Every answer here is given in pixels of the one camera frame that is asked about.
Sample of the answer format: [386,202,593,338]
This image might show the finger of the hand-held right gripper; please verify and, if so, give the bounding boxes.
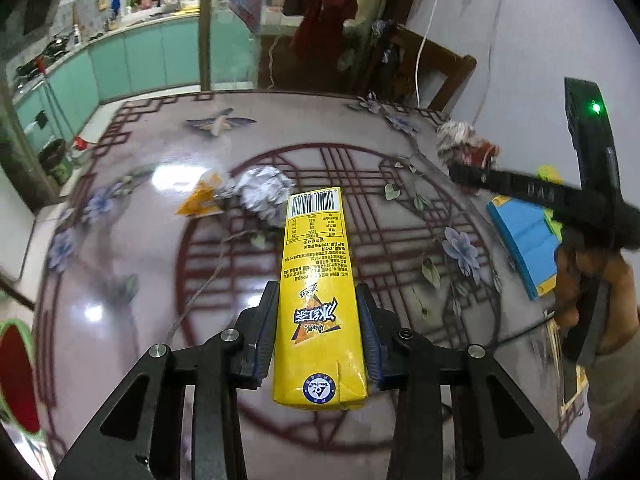
[448,161,557,211]

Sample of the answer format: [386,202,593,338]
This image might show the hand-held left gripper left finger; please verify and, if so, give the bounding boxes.
[54,280,281,480]

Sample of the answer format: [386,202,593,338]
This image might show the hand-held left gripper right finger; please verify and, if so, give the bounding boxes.
[355,284,582,480]

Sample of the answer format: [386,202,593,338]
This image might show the red white paper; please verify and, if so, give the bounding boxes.
[435,121,501,171]

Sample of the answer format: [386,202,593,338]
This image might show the yellow drink carton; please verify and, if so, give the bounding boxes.
[272,186,369,411]

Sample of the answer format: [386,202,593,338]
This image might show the red bin with green rim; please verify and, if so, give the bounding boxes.
[0,319,43,436]

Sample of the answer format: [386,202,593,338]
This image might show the person's right hand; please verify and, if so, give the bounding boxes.
[554,244,584,332]

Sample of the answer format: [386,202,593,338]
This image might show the plain wooden chair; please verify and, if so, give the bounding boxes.
[370,22,477,113]

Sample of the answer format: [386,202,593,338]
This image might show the crumpled silver foil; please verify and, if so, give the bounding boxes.
[220,166,296,223]

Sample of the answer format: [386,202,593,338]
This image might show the orange snack wrapper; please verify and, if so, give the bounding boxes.
[176,170,223,218]

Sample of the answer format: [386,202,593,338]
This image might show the person's grey shorts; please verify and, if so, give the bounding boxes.
[585,340,640,461]

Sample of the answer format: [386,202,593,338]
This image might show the dark red garment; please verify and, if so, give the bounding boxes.
[290,0,358,51]

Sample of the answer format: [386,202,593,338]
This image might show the dark kitchen waste bin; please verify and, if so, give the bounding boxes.
[37,139,76,186]

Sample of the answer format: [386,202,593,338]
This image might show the teal lower cabinets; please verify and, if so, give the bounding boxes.
[10,15,261,126]

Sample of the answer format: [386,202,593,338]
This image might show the black cooking pot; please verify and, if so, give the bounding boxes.
[42,35,73,58]

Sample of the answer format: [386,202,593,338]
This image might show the black wok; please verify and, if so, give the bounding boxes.
[14,60,47,83]

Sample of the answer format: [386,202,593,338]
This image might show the black range hood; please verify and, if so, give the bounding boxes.
[20,0,71,36]

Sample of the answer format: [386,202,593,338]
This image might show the white charging cable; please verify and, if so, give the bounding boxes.
[415,0,448,108]

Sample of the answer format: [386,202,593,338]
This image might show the red handled broom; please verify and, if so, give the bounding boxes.
[37,57,88,151]

